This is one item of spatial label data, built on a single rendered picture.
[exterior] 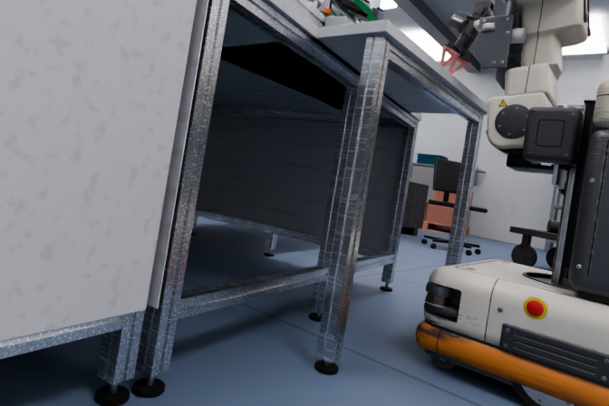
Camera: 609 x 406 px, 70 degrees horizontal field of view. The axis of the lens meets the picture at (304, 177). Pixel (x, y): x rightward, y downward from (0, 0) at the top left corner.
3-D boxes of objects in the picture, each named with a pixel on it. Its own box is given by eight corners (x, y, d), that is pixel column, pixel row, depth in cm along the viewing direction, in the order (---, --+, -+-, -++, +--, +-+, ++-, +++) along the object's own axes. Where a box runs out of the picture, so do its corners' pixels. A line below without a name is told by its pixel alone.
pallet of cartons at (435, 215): (478, 236, 749) (485, 193, 750) (457, 236, 664) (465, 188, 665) (405, 222, 832) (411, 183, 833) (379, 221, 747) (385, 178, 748)
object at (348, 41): (489, 115, 174) (491, 108, 174) (386, 31, 103) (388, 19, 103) (343, 111, 217) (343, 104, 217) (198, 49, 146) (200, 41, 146)
